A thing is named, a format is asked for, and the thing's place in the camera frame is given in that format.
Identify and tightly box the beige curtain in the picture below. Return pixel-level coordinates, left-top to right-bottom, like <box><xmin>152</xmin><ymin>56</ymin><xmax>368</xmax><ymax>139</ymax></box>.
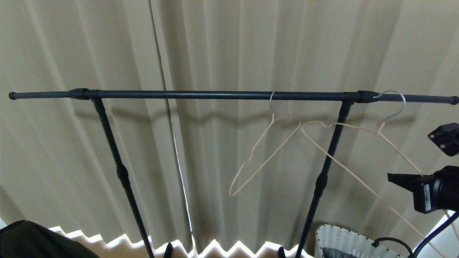
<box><xmin>0</xmin><ymin>0</ymin><xmax>459</xmax><ymax>253</ymax></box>

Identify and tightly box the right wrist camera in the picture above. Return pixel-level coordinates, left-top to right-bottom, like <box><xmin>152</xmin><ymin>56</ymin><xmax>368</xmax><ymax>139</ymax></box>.
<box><xmin>428</xmin><ymin>123</ymin><xmax>459</xmax><ymax>157</ymax></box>

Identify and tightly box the black cable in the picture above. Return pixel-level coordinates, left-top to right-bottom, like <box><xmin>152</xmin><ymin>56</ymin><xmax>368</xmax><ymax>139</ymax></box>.
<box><xmin>412</xmin><ymin>211</ymin><xmax>459</xmax><ymax>258</ymax></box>

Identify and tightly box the black clothes rack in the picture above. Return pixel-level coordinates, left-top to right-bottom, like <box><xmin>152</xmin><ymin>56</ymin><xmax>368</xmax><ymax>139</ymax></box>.
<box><xmin>9</xmin><ymin>88</ymin><xmax>459</xmax><ymax>258</ymax></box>

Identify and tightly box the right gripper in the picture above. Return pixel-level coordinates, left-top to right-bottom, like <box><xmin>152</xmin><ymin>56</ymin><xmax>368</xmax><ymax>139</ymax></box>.
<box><xmin>412</xmin><ymin>166</ymin><xmax>459</xmax><ymax>214</ymax></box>

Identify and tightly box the green long-sleeved shirt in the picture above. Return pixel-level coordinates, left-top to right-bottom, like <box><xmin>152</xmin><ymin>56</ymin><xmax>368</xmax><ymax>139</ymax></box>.
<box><xmin>0</xmin><ymin>220</ymin><xmax>101</xmax><ymax>258</ymax></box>

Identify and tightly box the white laundry basket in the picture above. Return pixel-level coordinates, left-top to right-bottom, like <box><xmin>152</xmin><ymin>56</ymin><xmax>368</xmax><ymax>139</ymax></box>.
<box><xmin>315</xmin><ymin>224</ymin><xmax>416</xmax><ymax>258</ymax></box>

